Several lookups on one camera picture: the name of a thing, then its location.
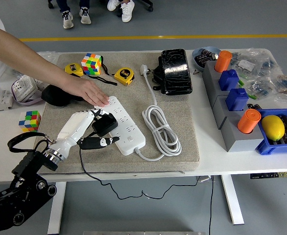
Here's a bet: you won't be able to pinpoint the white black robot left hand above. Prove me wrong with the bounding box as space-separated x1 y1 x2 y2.
50 109 121 161

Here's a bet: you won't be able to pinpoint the person's hand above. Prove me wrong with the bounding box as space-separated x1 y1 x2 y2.
61 77 110 108

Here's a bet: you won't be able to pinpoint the black plug adapter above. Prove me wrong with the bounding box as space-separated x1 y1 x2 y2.
92 114 118 137

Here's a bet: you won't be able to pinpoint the thin black plug cord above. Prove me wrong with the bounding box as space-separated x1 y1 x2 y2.
78 132 203 200

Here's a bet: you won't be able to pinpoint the white power strip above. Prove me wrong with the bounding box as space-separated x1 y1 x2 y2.
94 95 146 156

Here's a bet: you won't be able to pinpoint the plain yellow tape measure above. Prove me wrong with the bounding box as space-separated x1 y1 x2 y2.
64 63 85 77

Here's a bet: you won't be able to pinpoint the large colourful puzzle cube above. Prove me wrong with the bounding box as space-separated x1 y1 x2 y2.
81 52 102 76

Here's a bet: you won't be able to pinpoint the black cloth pouch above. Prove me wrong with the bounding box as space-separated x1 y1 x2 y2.
41 84 84 107

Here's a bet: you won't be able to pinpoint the yellow tape measure 5m print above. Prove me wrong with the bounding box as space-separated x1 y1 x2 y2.
114 67 135 86

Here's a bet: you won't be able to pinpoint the small colourful puzzle cube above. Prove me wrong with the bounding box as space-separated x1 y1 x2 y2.
18 110 42 133

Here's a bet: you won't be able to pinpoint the clear bag of metal parts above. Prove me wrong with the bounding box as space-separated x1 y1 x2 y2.
7 50 59 77

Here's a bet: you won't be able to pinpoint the white socket in purple pack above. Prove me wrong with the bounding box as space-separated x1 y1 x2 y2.
11 74 45 106

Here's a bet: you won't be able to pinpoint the person's foot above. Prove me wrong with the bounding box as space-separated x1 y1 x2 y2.
106 0 121 12
62 10 74 29
120 0 136 23
79 7 92 24

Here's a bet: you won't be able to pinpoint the white table leg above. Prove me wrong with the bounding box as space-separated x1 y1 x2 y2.
47 182 67 235
220 175 245 225

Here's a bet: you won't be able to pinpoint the glossy black case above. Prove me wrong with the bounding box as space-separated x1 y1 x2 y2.
160 48 193 95

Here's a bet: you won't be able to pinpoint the grey-brown mat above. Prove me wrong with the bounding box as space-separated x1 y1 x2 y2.
35 50 200 175

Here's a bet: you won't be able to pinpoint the light blue bowl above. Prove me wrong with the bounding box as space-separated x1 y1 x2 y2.
191 46 222 72

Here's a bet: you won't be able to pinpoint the dark components in bowl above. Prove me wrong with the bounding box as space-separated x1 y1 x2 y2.
194 48 219 68

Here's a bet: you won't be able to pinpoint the grey peg holder block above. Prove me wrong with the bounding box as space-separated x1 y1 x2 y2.
201 60 232 108
220 115 266 153
211 94 247 130

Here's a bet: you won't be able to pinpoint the orange cylinder peg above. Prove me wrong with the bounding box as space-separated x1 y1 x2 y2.
214 50 233 73
237 109 262 134

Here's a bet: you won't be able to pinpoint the blue block peg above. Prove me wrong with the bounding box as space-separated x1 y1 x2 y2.
225 88 249 112
218 69 239 91

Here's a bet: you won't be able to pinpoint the clear bag with white label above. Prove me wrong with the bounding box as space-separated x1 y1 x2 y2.
231 48 279 79

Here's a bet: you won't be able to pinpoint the black electronic component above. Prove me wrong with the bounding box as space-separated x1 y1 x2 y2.
246 103 263 111

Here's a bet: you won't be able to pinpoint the clear bag of blue resistors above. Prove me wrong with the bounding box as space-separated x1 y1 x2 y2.
246 75 279 98

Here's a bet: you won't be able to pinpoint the blue plastic bin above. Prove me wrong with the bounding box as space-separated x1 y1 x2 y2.
255 107 287 156

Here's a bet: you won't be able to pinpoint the yellow lemon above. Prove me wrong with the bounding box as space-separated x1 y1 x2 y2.
261 115 286 141

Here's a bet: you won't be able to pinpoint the black table control panel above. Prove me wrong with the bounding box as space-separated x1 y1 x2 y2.
250 172 287 179

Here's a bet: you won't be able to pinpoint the clear bag of brown resistors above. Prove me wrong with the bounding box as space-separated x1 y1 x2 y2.
273 70 287 103

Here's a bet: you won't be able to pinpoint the thick black wrist strap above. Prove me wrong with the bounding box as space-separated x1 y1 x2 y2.
87 74 118 86

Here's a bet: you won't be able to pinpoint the thin black wrist strap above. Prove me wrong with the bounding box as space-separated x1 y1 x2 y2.
100 56 115 76

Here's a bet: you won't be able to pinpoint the white power strip cable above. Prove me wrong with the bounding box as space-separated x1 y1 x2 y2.
133 64 183 162

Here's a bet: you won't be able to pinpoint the silver under-table bracket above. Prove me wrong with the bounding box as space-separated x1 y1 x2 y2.
197 175 214 183

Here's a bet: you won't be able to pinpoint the black hanging cable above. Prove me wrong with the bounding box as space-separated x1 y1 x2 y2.
208 176 214 235

